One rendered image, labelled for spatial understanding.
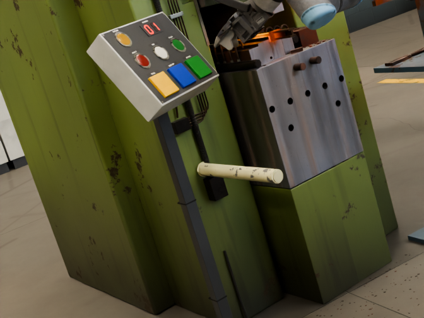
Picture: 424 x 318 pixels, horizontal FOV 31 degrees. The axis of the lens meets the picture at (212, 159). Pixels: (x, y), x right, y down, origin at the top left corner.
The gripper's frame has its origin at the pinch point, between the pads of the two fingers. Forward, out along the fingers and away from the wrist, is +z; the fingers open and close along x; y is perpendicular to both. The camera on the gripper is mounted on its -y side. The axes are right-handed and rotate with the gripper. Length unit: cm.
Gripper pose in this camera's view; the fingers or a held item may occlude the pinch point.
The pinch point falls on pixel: (216, 42)
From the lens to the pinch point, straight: 233.1
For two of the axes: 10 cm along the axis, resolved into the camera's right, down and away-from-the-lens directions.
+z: -5.7, 5.7, 5.9
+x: 4.9, -3.5, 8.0
